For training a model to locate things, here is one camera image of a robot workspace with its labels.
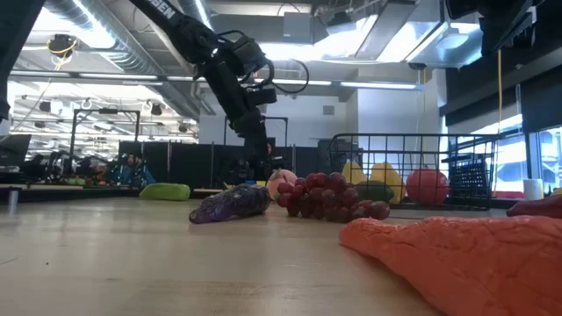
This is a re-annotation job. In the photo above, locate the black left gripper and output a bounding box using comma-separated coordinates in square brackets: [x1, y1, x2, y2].
[202, 59, 278, 177]

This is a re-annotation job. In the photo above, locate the pink peach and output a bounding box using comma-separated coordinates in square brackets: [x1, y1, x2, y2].
[266, 169, 299, 201]

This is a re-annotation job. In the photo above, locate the purple eggplant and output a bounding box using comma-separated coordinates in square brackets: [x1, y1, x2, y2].
[188, 184, 272, 225]

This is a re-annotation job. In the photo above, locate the red grape bunch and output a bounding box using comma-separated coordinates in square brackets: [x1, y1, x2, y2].
[274, 171, 392, 224]

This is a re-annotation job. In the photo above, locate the yellow pear with stem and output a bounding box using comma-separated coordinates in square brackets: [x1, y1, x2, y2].
[341, 161, 368, 185]

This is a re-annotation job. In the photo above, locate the green cucumber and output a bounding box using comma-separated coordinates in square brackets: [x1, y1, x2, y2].
[139, 182, 192, 202]

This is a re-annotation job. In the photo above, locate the dark green avocado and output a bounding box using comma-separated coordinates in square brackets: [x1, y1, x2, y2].
[354, 180, 395, 204]

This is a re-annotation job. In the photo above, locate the yellow plastic fruit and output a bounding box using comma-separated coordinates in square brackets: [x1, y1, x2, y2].
[368, 162, 404, 204]

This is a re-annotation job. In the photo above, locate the red apple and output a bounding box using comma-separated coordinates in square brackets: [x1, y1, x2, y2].
[406, 169, 451, 206]

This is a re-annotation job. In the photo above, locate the orange carrot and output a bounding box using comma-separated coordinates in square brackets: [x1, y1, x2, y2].
[337, 215, 562, 316]

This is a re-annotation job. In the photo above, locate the red chili pepper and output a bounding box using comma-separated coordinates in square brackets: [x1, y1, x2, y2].
[505, 195, 562, 219]

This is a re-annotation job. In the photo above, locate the person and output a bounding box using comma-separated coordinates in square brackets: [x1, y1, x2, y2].
[117, 153, 157, 188]
[263, 139, 294, 182]

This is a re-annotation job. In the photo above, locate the grey ceiling box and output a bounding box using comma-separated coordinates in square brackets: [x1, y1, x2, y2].
[283, 11, 315, 43]

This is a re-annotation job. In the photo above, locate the long ceiling light tube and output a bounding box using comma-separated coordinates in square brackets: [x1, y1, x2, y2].
[4, 69, 422, 91]

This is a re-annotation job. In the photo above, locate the cluttered background table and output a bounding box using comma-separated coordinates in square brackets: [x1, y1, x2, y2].
[0, 183, 140, 204]

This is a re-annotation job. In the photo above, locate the black ceiling-mounted device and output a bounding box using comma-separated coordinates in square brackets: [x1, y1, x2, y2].
[47, 33, 78, 58]

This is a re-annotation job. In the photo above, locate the dark computer monitor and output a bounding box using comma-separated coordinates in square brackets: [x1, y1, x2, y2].
[0, 133, 32, 168]

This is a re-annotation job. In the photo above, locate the white cup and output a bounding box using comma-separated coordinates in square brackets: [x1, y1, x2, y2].
[522, 178, 544, 202]

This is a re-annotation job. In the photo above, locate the black rig frame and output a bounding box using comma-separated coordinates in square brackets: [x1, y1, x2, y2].
[68, 107, 141, 175]
[223, 114, 290, 148]

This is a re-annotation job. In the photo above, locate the black partition wall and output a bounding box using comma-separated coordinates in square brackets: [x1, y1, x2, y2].
[118, 139, 335, 190]

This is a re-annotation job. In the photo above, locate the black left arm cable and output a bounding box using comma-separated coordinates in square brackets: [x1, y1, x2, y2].
[214, 28, 311, 96]

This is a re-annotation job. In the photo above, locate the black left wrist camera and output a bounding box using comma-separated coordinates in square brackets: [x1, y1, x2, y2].
[230, 34, 270, 75]

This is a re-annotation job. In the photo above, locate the narrow silver ventilation duct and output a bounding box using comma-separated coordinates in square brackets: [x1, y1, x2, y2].
[177, 0, 219, 39]

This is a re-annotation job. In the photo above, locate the large silver ventilation duct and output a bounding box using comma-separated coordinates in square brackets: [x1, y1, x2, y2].
[37, 0, 190, 118]

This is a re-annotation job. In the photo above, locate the black wire basket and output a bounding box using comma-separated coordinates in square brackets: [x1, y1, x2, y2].
[327, 133, 510, 211]

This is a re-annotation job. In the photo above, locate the wide rectangular silver duct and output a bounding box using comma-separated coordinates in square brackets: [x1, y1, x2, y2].
[355, 0, 484, 70]

